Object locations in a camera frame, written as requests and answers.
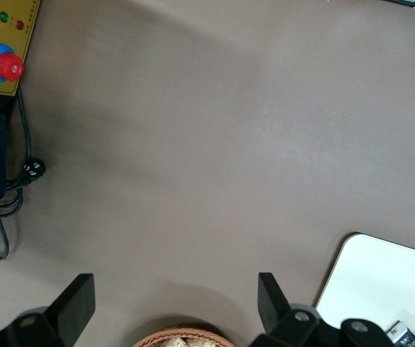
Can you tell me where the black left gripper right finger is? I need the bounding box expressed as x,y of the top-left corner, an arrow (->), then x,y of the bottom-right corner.
257,272 -> 325,347

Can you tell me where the small black snack box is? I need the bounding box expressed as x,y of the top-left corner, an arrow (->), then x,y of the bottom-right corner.
385,319 -> 415,347

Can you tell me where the round brown wicker basket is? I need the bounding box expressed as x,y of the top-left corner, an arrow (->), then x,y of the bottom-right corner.
132,325 -> 235,347

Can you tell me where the beige plastic tray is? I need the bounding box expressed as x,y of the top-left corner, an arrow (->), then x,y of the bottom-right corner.
313,231 -> 415,347

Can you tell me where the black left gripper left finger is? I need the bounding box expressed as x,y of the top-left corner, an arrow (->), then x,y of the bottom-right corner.
7,273 -> 97,347

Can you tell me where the black power cable with plug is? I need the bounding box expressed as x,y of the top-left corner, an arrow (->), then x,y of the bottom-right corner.
0,86 -> 47,262

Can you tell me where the clear wrapped peanut snack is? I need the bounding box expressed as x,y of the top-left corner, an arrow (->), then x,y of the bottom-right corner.
187,337 -> 223,347
158,335 -> 188,347

